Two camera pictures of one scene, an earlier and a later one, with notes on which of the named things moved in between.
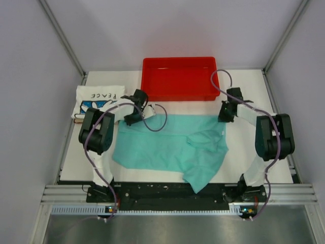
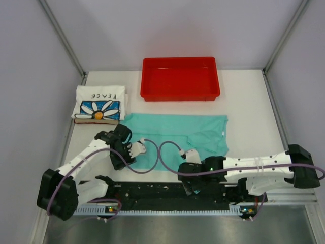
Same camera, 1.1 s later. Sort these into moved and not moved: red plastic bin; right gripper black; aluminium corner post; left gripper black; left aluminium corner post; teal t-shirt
Moved: right gripper black; left gripper black
Not moved: teal t-shirt; red plastic bin; left aluminium corner post; aluminium corner post
